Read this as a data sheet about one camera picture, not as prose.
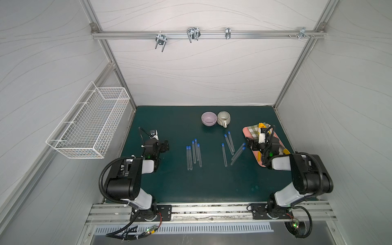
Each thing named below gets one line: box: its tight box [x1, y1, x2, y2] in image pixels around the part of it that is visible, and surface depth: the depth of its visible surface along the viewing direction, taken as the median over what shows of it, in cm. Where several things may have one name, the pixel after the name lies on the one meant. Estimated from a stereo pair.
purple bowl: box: [201, 111, 218, 127], surface depth 110 cm
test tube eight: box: [227, 131, 236, 153], surface depth 103 cm
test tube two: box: [188, 145, 193, 171], surface depth 95 cm
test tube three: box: [191, 140, 196, 164], surface depth 97 cm
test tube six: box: [221, 142, 228, 167], surface depth 95 cm
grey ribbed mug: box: [216, 110, 231, 129], surface depth 106 cm
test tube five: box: [197, 143, 203, 168], surface depth 95 cm
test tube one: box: [185, 145, 190, 171], surface depth 95 cm
